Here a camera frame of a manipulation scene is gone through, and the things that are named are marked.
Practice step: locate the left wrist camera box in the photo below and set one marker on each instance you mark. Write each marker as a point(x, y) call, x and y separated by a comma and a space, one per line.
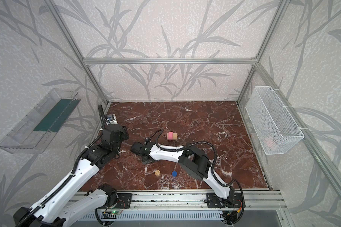
point(111, 119)

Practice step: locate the clear plastic wall tray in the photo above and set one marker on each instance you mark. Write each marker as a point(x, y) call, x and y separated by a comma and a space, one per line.
point(37, 129)

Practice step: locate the white wire mesh basket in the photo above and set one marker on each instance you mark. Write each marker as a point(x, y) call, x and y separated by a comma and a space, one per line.
point(271, 117)

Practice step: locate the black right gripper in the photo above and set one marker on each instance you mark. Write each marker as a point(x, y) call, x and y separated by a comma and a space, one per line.
point(135, 147)

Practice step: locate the pink block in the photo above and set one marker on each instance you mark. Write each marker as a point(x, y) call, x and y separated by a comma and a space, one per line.
point(170, 135)

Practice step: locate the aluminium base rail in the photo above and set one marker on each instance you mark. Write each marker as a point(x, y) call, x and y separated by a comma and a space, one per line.
point(195, 200)

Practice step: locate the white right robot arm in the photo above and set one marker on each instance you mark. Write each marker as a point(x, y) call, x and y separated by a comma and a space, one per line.
point(197, 164)

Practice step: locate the natural wood cylinder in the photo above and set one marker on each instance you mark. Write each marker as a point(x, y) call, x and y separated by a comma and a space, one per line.
point(157, 173)

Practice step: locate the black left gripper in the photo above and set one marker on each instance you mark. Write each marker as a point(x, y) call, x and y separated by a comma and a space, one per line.
point(103, 119)

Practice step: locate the pink object in basket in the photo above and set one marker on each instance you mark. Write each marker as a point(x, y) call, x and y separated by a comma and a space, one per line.
point(270, 142)

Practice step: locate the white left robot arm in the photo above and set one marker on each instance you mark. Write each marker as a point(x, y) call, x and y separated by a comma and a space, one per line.
point(52, 210)

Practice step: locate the natural wood long block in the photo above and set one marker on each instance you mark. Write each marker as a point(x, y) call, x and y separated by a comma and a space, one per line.
point(175, 136)

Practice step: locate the aluminium enclosure frame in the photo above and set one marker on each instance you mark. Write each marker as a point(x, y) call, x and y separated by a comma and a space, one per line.
point(325, 164)

